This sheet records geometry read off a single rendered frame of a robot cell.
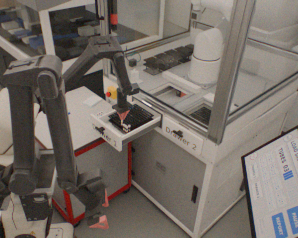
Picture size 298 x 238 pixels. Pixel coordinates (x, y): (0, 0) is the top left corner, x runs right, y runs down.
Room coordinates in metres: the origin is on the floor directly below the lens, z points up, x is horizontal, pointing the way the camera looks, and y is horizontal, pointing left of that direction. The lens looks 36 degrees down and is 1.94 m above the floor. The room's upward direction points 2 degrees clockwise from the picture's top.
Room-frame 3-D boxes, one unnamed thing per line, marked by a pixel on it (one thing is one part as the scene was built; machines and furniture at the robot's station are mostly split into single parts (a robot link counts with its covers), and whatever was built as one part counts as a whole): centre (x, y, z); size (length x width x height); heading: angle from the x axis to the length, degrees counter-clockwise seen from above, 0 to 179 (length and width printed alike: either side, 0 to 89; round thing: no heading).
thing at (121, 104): (1.38, 0.14, 1.06); 0.10 x 0.07 x 0.07; 134
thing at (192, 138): (1.34, -0.21, 0.87); 0.29 x 0.02 x 0.11; 44
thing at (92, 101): (1.84, 0.41, 0.77); 0.13 x 0.09 x 0.02; 150
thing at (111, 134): (1.34, 0.24, 0.87); 0.29 x 0.02 x 0.11; 44
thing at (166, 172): (1.86, -0.37, 0.40); 1.03 x 0.95 x 0.80; 44
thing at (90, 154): (1.65, 0.51, 0.38); 0.62 x 0.58 x 0.76; 44
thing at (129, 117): (1.48, 0.09, 0.87); 0.22 x 0.18 x 0.06; 134
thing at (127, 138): (1.49, 0.09, 0.86); 0.40 x 0.26 x 0.06; 134
